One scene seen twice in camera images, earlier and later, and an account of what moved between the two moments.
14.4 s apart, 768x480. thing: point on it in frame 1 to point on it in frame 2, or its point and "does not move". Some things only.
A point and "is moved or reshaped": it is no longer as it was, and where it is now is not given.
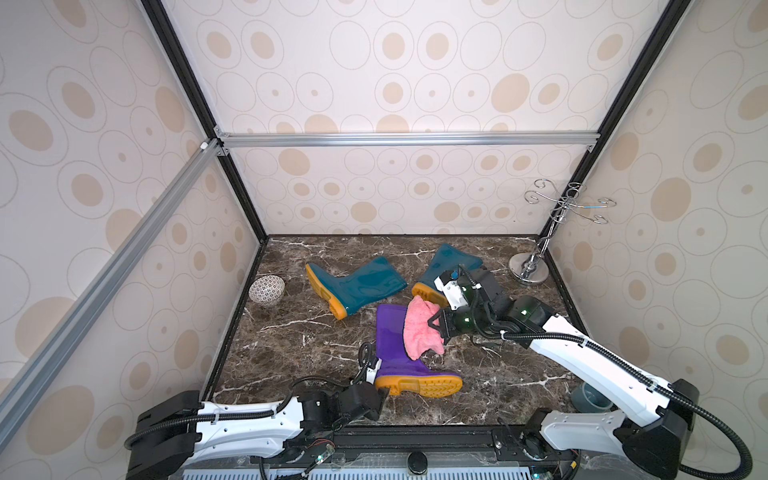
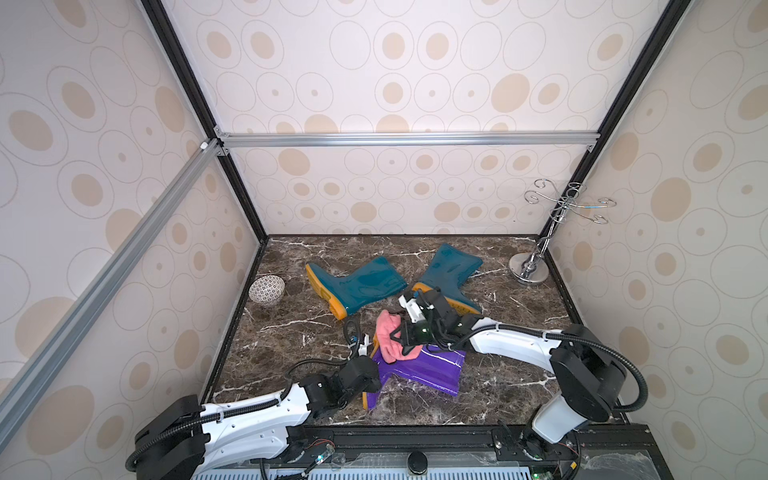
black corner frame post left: x=198 y=99 does not move
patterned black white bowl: x=266 y=289 does not move
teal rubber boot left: x=360 y=285 does not move
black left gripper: x=376 y=411 to x=375 y=384
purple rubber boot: x=398 y=372 is moved or reshaped
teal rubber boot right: x=444 y=258 does not move
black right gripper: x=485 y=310 to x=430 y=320
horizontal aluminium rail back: x=398 y=139 does not move
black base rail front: x=424 y=444 does not move
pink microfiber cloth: x=419 y=334 is moved or reshaped
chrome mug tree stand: x=531 y=268 does not move
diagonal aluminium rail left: x=13 y=392 does not move
